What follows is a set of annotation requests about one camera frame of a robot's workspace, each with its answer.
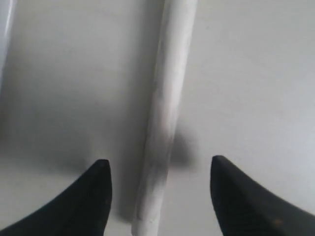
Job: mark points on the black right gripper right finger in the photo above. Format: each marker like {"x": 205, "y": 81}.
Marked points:
{"x": 245, "y": 208}

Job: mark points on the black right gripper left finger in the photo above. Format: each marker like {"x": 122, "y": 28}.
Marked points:
{"x": 80, "y": 210}

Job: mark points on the white wooden drumstick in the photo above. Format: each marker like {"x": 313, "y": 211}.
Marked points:
{"x": 172, "y": 54}

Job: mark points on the white rectangular tray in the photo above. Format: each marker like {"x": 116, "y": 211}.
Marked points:
{"x": 7, "y": 8}

